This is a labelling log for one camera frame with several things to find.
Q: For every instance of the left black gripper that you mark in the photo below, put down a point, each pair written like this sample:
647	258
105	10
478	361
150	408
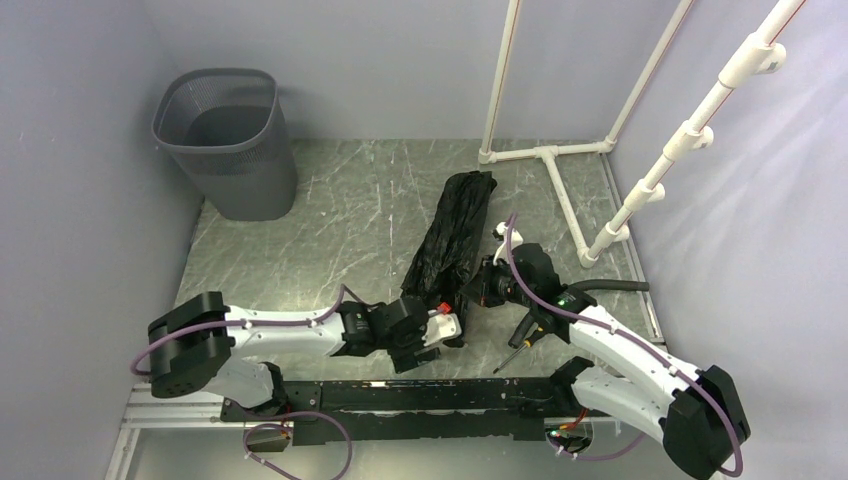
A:
406	358

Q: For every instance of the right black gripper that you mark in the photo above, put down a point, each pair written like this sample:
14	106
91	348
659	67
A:
490	266

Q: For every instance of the black trash bag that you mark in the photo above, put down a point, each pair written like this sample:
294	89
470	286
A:
447	256

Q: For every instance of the grey mesh trash bin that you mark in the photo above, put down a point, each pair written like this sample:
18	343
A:
226	130

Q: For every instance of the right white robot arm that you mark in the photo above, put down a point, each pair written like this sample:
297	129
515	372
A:
694	413

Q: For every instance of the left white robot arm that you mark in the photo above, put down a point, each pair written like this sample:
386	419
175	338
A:
206	345

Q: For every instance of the yellow black screwdriver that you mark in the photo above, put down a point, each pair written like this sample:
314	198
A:
527	343

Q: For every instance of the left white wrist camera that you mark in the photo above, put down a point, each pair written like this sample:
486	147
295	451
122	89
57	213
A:
441	325

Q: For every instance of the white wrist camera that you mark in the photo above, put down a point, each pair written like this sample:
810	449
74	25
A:
502	230
441	325

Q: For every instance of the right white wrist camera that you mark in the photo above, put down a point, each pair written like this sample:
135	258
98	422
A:
502	230

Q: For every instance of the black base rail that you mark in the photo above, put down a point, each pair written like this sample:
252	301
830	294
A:
518	408

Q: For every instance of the aluminium extrusion rail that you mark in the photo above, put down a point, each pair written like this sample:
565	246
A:
195	410

